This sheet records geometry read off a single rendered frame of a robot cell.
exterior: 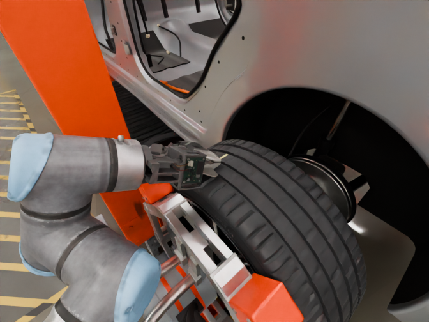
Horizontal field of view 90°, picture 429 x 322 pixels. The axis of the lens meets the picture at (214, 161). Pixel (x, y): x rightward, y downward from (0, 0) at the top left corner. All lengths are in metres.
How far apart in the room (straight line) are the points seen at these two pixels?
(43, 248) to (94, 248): 0.07
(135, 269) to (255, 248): 0.22
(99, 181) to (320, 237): 0.42
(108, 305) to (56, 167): 0.18
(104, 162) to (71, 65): 0.33
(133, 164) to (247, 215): 0.24
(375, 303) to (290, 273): 1.43
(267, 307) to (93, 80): 0.61
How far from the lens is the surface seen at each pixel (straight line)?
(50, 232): 0.40
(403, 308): 0.93
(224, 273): 0.45
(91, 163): 0.35
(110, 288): 0.34
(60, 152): 0.35
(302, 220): 0.49
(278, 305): 0.42
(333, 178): 0.83
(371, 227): 2.16
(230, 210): 0.45
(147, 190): 0.61
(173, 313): 0.66
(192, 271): 0.56
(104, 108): 0.68
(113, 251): 0.35
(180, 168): 0.39
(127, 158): 0.36
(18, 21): 0.60
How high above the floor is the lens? 1.55
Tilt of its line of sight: 44 degrees down
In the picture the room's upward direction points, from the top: straight up
